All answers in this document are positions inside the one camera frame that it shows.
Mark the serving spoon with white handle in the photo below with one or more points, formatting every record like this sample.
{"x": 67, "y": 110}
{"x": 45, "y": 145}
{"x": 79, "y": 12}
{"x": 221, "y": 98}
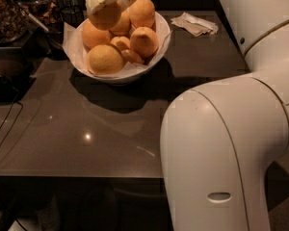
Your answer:
{"x": 32, "y": 18}

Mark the orange at top back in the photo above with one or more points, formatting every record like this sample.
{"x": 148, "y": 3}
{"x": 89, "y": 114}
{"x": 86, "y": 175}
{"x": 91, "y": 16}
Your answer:
{"x": 142, "y": 13}

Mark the large yellow front orange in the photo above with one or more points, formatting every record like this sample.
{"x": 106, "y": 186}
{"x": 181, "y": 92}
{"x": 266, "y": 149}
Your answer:
{"x": 104, "y": 59}

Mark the paper sachets on table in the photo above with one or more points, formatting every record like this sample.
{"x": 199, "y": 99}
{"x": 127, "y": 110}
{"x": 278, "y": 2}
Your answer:
{"x": 195, "y": 25}

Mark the black appliance at left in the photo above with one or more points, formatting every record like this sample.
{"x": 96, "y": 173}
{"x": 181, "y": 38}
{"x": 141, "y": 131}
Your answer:
{"x": 15, "y": 75}

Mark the white paper bowl liner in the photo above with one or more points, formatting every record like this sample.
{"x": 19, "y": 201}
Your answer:
{"x": 70, "y": 45}

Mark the small yellow orange underneath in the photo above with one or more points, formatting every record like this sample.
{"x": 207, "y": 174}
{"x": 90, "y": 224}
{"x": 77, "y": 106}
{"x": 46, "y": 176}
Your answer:
{"x": 122, "y": 43}

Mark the orange at left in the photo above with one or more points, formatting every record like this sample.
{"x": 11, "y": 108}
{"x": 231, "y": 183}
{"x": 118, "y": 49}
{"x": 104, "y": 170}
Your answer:
{"x": 92, "y": 36}

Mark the orange at right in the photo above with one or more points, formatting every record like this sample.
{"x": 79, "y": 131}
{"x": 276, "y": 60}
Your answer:
{"x": 144, "y": 41}

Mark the white ceramic bowl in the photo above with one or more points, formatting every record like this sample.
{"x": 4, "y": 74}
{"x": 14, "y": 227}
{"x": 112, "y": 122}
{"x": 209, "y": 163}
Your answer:
{"x": 125, "y": 77}

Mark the glass jar of nuts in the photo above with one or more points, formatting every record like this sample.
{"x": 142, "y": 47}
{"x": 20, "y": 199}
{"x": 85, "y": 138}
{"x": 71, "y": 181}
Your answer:
{"x": 13, "y": 23}

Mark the black wire holder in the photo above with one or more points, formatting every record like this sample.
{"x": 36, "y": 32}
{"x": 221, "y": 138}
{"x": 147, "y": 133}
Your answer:
{"x": 73, "y": 16}

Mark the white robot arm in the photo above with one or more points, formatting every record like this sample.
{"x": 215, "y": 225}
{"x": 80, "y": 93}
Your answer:
{"x": 218, "y": 139}

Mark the small orange at bottom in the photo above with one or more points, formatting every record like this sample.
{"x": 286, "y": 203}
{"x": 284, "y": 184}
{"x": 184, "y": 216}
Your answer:
{"x": 131, "y": 56}

